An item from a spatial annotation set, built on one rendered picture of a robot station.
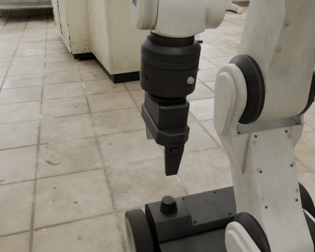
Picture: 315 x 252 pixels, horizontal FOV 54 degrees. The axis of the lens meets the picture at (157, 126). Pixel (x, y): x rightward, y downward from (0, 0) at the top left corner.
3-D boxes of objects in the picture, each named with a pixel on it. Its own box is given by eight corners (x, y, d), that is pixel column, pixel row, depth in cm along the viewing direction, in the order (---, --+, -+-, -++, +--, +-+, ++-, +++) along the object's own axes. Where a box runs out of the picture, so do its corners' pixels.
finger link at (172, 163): (161, 174, 52) (164, 144, 48) (178, 171, 52) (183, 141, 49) (164, 180, 50) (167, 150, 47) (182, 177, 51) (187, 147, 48)
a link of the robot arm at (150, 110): (205, 143, 49) (219, 74, 43) (148, 152, 46) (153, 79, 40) (177, 106, 59) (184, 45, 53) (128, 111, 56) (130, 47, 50)
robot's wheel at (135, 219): (156, 292, 89) (156, 244, 79) (140, 296, 88) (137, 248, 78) (140, 239, 106) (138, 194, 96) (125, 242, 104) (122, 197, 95)
